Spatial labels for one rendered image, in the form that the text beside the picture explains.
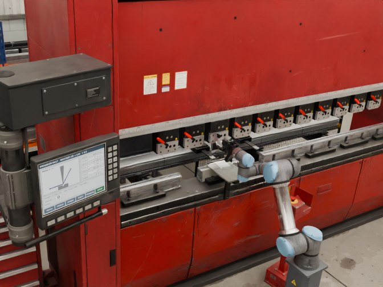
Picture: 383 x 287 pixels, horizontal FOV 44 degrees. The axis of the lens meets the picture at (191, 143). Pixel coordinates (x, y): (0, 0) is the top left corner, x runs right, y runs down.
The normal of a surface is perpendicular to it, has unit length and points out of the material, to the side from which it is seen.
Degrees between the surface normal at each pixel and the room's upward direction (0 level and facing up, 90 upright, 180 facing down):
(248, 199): 90
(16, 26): 90
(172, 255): 90
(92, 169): 90
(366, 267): 0
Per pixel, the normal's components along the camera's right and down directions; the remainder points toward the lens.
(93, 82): 0.71, 0.34
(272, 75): 0.52, 0.40
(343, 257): 0.06, -0.90
